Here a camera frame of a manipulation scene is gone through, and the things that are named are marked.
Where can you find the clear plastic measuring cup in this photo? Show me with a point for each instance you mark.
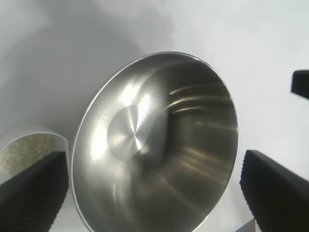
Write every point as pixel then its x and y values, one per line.
pixel 29 140

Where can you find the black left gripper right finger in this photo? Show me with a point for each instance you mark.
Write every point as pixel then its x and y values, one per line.
pixel 275 188

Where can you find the white uncooked rice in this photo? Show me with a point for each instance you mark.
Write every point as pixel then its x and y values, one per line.
pixel 26 149

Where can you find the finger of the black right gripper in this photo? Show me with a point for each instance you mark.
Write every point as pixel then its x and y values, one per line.
pixel 300 83

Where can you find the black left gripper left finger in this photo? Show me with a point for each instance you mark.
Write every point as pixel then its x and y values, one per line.
pixel 31 193

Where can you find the stainless steel mixing bowl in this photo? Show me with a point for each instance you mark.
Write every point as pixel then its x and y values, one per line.
pixel 144 145

